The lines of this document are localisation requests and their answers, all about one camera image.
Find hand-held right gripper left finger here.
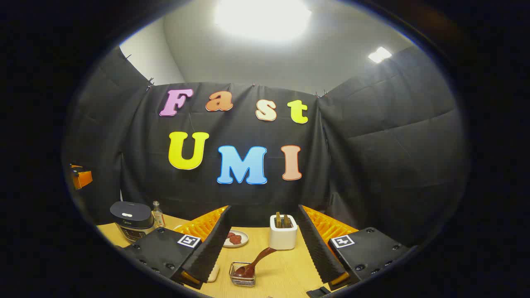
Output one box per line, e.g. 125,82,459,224
122,205,233,290

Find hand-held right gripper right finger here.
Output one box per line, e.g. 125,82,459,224
297,204,411,290

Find brown wooden spoon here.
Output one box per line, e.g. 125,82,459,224
233,247,277,278

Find dark lidded rice cooker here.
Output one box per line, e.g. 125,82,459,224
110,202,155,243

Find white round plate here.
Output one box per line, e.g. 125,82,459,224
224,230,249,248

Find white toaster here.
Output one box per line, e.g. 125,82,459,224
269,214,298,250

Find small glass bottle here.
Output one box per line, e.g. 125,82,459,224
152,201,165,228

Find black backdrop cloth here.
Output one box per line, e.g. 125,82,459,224
62,46,470,249

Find small ceiling light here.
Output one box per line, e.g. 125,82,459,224
368,46,392,64

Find large ceiling light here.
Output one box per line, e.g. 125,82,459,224
214,0,312,42

